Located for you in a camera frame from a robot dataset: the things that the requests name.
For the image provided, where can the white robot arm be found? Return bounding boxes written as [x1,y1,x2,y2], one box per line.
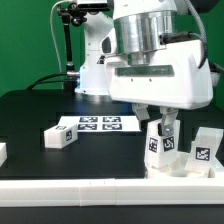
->
[77,0,223,136]

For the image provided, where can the white sheet with markers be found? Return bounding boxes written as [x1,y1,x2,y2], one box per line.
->
[59,115,140,132]

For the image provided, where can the white block at left edge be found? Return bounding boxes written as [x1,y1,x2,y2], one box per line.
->
[0,143,7,167]

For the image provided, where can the white round stool seat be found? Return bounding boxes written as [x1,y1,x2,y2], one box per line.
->
[145,152,215,179]

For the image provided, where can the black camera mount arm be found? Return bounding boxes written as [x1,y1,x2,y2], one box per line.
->
[57,3,87,94]

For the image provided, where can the white obstacle wall frame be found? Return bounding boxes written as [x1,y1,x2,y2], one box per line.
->
[0,159,224,208]

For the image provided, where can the white cable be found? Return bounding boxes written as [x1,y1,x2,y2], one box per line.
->
[49,0,72,74]

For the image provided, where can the black cables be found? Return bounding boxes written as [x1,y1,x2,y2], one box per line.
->
[26,73,69,91]

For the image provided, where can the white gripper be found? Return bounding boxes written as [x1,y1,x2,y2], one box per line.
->
[105,40,213,137]

